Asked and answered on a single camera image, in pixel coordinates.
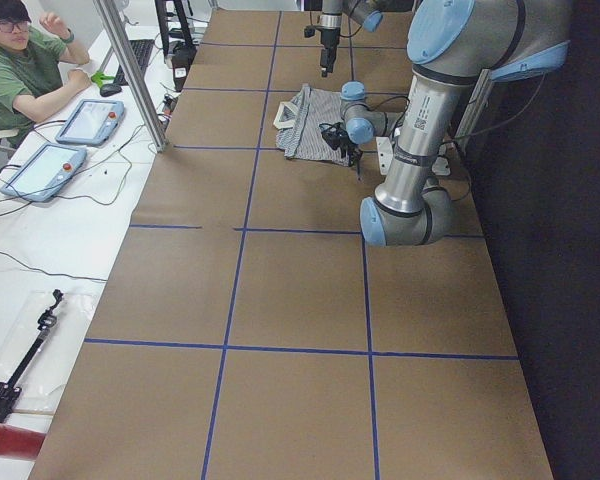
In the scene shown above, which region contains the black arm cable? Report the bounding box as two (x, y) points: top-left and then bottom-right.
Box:
(307, 0), (381, 39)
(364, 74), (546, 201)

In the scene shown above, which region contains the teach pendant tablet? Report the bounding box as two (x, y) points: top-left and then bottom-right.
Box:
(0, 142), (87, 202)
(55, 99), (125, 147)

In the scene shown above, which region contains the black keyboard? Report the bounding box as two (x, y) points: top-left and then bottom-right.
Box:
(113, 39), (155, 86)

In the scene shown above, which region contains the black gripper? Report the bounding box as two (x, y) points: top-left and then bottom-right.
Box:
(317, 27), (339, 78)
(329, 130), (363, 181)

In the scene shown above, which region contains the person in green shirt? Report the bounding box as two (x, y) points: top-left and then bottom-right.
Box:
(0, 1), (92, 148)

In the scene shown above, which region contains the lower teach pendant tablet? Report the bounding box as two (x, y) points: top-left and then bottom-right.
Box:
(0, 142), (87, 202)

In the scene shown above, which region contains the green small object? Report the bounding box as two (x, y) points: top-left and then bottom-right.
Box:
(90, 71), (115, 88)

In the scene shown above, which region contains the upper teach pendant tablet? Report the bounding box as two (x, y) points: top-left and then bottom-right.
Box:
(55, 99), (125, 147)

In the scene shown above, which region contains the clear plastic sheet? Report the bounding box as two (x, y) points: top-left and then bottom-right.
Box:
(0, 291), (99, 416)

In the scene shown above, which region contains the black device with label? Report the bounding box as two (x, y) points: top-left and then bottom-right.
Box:
(165, 41), (197, 92)

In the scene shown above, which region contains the navy white striped polo shirt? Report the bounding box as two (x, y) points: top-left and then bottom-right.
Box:
(274, 84), (350, 167)

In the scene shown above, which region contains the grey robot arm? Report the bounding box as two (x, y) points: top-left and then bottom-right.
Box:
(360, 0), (573, 246)
(303, 0), (416, 78)

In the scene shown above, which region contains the red cylinder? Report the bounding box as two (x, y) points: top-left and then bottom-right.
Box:
(0, 423), (46, 461)

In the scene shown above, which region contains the black rod tool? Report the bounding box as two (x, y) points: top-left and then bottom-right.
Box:
(0, 289), (64, 423)

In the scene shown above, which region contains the aluminium frame post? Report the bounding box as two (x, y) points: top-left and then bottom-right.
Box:
(93, 0), (167, 153)

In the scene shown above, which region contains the black computer mouse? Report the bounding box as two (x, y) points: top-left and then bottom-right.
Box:
(99, 83), (122, 98)

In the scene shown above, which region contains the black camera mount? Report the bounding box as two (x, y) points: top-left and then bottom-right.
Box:
(304, 25), (318, 38)
(319, 122), (343, 147)

